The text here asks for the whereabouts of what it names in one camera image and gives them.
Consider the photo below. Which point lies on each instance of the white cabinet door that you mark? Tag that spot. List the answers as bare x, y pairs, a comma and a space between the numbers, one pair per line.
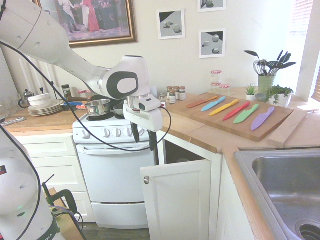
180, 200

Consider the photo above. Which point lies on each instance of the white plastic container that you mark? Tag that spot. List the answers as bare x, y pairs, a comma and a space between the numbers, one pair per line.
153, 92

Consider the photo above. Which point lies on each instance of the white ceramic bowl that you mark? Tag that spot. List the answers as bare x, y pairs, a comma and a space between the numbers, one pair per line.
39, 100

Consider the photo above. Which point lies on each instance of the blue plastic knife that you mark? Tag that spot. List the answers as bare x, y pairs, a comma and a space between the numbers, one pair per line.
212, 105

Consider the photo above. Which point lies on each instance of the white grey wrist camera box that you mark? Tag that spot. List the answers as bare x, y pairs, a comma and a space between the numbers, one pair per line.
149, 104

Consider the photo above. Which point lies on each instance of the small glass shaker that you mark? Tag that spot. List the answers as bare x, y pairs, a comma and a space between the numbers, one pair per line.
162, 98

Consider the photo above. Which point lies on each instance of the white stove knob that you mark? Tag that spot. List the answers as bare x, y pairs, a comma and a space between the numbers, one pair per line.
141, 131
128, 132
116, 132
86, 134
107, 132

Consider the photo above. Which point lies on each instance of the grey print cut off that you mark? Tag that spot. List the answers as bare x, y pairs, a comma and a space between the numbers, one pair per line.
212, 5

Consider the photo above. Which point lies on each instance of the white stove with oven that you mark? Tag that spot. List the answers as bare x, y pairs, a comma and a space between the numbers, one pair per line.
120, 175

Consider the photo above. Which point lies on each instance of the large wooden cutting board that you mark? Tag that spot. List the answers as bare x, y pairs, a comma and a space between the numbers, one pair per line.
250, 127

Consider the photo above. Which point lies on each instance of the yellow plastic knife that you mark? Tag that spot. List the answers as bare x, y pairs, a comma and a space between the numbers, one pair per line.
223, 107

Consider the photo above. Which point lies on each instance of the stainless steel sink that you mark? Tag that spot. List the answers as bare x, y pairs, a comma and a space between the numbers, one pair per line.
287, 180

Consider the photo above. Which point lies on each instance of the black slotted turner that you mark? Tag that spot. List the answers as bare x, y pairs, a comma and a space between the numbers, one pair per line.
285, 57

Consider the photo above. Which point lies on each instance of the gold framed painting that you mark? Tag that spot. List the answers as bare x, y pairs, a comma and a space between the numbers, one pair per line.
100, 25

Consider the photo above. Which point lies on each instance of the black clamp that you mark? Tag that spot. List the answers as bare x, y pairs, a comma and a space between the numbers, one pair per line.
68, 197

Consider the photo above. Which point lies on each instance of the glass french press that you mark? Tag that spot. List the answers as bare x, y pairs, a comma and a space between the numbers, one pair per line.
25, 98

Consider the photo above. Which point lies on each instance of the white window blind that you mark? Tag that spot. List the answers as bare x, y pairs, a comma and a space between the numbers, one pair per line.
300, 15

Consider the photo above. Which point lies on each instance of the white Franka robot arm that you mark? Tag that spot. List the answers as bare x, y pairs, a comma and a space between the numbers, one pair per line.
50, 45

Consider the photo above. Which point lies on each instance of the stack of white plates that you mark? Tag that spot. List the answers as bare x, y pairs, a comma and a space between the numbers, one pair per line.
45, 110

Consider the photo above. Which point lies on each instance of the metal cabinet door knob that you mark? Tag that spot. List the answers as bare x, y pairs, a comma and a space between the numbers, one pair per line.
146, 179

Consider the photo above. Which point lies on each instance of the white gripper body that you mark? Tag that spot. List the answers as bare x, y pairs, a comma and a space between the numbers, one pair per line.
147, 120

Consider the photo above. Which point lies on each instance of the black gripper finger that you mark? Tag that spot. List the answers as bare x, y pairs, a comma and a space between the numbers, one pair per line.
135, 132
152, 140

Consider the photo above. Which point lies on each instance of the black slotted spoon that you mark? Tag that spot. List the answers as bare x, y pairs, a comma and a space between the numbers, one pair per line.
272, 65

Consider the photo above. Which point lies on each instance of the red plastic knife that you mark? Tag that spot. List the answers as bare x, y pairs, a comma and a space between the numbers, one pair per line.
236, 111

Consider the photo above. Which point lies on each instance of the clear drinking glass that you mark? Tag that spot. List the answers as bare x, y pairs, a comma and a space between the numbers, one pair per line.
8, 106

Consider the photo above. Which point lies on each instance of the white base cabinet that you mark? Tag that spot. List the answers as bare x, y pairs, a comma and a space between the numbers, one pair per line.
230, 200

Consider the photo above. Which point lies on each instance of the trailing plant white pot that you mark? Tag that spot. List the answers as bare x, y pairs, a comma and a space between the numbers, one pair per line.
280, 96

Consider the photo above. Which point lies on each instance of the small grey dish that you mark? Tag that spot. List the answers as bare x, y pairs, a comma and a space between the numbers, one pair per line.
261, 97

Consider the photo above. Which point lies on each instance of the green plastic knife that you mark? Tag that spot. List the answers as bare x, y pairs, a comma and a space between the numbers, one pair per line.
245, 115

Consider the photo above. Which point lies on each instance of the green utensil holder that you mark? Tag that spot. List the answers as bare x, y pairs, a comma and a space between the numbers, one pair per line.
266, 83

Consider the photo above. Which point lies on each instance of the white remote control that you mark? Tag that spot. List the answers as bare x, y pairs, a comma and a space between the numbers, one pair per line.
13, 120

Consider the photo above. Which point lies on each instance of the stainless steel pot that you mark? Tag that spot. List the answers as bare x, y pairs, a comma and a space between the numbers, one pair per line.
96, 108

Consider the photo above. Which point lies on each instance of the grey bowl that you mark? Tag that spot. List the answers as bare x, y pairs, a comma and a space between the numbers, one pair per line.
118, 110

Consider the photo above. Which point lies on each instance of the glass jar red checkered lid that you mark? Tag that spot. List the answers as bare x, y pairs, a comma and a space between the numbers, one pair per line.
83, 92
224, 88
216, 75
215, 88

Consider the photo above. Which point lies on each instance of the grey print with cube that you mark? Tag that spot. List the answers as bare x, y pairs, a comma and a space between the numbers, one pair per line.
171, 25

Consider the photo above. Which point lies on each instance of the light wooden plank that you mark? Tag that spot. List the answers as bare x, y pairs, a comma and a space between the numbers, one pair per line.
287, 132

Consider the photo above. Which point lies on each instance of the dark jar black lid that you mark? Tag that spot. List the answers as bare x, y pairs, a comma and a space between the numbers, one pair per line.
66, 92

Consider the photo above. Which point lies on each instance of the orange plastic knife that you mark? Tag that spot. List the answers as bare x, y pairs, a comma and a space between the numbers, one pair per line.
200, 102

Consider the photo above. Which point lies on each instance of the metal whisk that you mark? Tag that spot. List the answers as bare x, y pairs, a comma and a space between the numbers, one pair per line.
258, 67

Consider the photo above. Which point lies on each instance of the small succulent white pot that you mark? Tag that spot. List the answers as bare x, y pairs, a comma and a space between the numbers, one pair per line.
250, 96

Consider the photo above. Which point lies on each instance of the white drawer cabinet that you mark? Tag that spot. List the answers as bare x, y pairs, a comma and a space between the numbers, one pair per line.
57, 162

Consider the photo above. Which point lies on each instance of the grey print with sphere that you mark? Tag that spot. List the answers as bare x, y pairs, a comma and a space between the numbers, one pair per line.
212, 43

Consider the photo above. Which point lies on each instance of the purple plastic knife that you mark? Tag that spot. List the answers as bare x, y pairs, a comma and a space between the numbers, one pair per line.
261, 121

